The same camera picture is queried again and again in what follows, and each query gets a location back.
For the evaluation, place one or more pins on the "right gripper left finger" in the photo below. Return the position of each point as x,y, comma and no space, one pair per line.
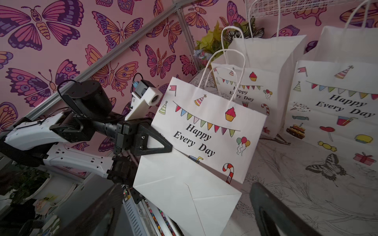
100,218

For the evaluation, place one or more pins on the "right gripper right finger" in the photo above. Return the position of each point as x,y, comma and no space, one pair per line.
272,216

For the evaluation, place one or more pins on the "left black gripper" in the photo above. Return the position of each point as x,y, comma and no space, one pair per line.
140,138

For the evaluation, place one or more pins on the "white party paper bag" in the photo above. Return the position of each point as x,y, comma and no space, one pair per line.
214,140

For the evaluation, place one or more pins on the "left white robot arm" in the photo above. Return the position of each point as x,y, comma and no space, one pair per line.
47,142

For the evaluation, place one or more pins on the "potted green plant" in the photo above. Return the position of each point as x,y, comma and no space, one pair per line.
214,40

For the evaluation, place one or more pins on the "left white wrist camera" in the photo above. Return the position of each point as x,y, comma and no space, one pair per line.
144,96

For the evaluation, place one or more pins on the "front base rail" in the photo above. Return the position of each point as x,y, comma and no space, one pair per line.
146,219

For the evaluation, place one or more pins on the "white wire wall basket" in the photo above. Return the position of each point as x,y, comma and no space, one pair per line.
265,8

